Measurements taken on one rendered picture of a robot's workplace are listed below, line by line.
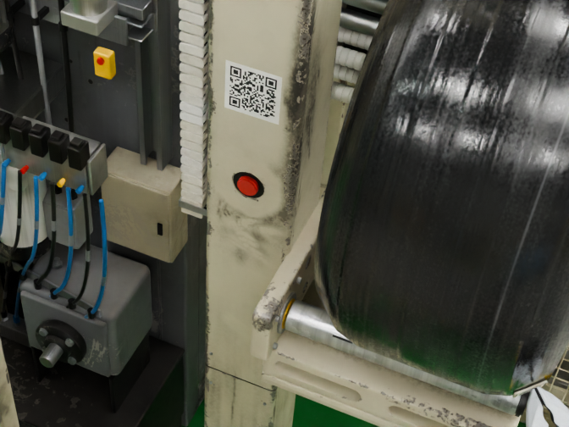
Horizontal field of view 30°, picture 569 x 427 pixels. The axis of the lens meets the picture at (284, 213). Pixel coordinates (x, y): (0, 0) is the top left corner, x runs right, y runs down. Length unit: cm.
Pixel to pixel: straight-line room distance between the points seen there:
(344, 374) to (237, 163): 32
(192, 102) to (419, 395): 50
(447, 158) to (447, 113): 4
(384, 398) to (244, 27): 54
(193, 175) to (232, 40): 26
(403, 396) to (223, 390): 43
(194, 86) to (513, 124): 47
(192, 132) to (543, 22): 53
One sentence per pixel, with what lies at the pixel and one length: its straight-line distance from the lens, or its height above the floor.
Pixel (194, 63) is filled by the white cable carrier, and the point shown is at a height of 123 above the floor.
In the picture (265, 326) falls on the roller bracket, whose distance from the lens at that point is 143.
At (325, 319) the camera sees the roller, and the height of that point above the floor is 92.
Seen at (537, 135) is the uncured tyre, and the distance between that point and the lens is 106.
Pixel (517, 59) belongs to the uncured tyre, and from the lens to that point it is 108.
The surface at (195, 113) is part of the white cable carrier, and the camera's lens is 140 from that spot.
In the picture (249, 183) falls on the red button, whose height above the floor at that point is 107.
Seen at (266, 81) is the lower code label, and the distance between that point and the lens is 130.
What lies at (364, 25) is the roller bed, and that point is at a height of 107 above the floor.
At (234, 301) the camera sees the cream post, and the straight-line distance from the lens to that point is 161.
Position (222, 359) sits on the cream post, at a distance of 174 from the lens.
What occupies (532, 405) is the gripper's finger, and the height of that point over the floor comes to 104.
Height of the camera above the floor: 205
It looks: 45 degrees down
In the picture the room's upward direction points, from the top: 5 degrees clockwise
